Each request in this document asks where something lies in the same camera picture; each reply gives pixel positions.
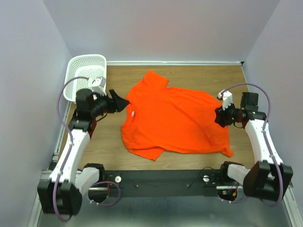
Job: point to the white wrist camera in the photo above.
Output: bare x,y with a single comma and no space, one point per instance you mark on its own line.
98,85
226,97

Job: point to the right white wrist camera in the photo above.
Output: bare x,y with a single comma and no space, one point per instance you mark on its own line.
226,97

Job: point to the aluminium frame rail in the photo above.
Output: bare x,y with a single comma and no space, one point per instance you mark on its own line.
178,212

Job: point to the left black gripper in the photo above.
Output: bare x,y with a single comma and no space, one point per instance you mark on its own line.
120,103

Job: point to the black mounting base plate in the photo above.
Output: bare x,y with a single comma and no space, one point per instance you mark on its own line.
166,183

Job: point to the orange t-shirt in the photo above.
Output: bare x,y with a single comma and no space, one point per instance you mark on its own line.
161,118

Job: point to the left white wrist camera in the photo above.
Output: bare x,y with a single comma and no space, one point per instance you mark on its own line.
98,85

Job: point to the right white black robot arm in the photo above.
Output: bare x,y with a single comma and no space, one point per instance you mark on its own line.
269,178

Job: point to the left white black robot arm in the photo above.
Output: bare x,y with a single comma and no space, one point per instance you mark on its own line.
62,192

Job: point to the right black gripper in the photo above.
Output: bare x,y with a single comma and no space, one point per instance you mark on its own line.
219,113

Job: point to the white perforated plastic basket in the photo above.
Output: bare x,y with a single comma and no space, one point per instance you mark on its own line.
79,70

